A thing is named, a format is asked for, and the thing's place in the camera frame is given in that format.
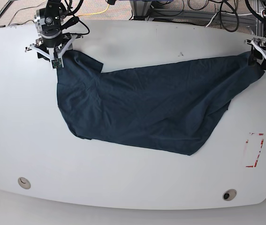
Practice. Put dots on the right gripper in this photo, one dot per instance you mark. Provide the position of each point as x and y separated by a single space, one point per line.
51 46

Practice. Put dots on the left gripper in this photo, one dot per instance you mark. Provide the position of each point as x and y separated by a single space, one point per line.
258 51

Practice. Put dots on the dark blue t-shirt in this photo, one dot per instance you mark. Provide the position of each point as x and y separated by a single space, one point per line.
171 107

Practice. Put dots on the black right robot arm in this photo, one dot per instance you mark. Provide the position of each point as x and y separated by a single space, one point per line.
50 23

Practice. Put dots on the red tape rectangle marking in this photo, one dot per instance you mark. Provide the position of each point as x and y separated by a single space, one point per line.
252 150

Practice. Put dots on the left table grommet hole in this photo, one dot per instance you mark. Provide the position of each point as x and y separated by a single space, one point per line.
24 183

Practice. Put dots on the table grommet hole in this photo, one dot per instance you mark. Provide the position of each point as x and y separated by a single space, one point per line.
24 183
229 195

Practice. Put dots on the right table grommet hole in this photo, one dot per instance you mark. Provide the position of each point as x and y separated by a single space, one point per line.
229 195

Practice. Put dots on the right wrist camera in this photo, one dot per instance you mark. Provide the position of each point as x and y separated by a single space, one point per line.
57 63

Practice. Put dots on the aluminium frame rail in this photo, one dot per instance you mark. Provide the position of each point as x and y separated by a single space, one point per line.
244 20

